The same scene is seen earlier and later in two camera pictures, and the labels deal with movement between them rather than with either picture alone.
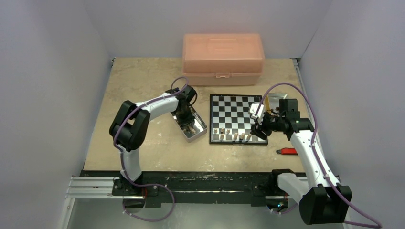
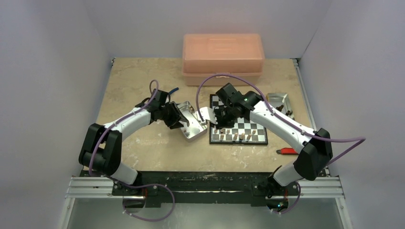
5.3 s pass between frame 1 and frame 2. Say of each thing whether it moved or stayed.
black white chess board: stayed
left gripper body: moved
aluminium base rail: stayed
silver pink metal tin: stayed
